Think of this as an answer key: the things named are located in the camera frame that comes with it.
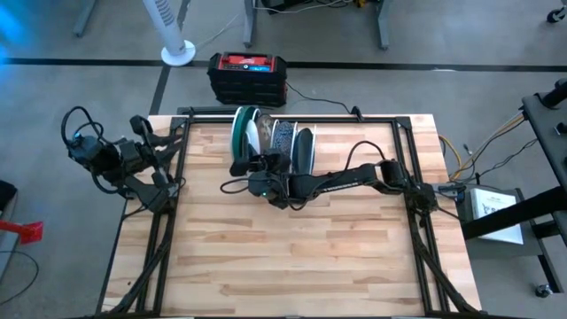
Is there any black left camera cable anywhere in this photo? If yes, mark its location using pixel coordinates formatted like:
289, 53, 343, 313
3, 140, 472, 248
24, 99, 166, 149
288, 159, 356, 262
60, 105, 105, 148

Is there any red plastic object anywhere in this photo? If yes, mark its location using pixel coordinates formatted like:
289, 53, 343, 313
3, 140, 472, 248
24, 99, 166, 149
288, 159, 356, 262
0, 220, 44, 245

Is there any black equipment stand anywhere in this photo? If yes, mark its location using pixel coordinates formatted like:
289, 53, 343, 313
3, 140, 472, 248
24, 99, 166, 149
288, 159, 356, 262
460, 77, 567, 243

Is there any black right camera cable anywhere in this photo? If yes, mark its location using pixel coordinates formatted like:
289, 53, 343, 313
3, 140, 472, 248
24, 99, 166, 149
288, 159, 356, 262
219, 139, 387, 212

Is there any yellow cable bundle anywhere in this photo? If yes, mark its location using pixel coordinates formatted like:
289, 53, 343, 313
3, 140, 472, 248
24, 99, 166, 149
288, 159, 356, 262
438, 113, 526, 183

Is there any blue patterned plate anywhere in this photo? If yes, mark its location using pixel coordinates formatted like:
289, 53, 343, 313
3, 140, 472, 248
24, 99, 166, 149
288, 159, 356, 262
269, 120, 298, 173

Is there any white floor cable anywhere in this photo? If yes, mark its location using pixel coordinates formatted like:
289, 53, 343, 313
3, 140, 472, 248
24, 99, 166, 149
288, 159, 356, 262
194, 12, 243, 50

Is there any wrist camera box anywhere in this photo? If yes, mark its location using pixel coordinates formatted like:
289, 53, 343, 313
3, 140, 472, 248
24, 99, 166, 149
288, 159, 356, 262
229, 158, 262, 177
119, 140, 144, 163

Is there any black camera cable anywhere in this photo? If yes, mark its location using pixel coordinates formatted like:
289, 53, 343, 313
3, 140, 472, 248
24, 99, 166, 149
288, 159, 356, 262
219, 139, 387, 212
60, 105, 105, 148

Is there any grey cart shelf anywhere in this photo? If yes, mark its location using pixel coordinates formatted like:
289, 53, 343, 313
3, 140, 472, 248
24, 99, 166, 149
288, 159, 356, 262
455, 185, 546, 262

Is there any grey desk leg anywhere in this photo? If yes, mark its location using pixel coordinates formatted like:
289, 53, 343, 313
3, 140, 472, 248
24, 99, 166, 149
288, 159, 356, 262
376, 0, 392, 51
73, 0, 98, 39
241, 0, 259, 49

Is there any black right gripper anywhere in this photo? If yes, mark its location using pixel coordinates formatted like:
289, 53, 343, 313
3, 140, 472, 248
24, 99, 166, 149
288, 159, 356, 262
246, 152, 292, 210

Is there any black floor cable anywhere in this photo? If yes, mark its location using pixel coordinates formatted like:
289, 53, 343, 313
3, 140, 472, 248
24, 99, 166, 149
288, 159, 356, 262
0, 250, 40, 307

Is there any red black power station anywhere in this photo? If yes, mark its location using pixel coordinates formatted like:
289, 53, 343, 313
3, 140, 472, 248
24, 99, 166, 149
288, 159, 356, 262
206, 51, 288, 108

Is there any black power cable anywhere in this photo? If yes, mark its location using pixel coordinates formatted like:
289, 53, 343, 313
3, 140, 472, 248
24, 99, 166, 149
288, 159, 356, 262
283, 82, 365, 121

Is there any white manual booklet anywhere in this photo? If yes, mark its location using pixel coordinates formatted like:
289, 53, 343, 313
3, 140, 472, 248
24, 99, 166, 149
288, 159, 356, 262
469, 187, 524, 245

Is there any white wire dish rack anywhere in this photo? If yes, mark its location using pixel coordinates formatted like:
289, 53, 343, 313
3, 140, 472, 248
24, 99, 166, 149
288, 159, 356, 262
229, 105, 318, 176

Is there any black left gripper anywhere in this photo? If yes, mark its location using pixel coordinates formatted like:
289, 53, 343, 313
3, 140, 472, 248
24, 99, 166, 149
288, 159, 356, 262
104, 114, 185, 188

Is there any large dark green bowl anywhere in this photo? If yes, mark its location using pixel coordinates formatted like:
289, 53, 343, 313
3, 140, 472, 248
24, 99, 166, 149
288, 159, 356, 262
229, 105, 263, 164

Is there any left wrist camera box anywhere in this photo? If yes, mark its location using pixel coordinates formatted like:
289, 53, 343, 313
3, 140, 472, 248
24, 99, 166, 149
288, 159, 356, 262
119, 140, 144, 163

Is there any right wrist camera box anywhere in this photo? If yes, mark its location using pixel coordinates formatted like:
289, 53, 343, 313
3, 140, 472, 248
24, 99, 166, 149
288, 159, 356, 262
229, 158, 262, 177

